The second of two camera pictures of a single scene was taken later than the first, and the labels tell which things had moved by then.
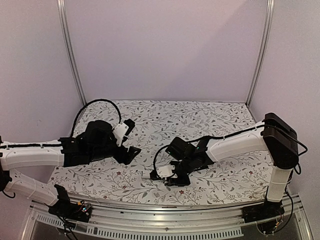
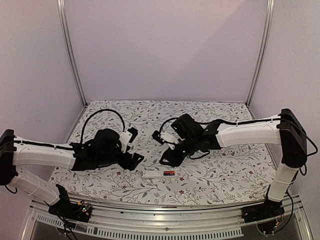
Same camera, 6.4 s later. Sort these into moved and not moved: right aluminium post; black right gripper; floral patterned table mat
Moved: black right gripper
Not moved: right aluminium post; floral patterned table mat
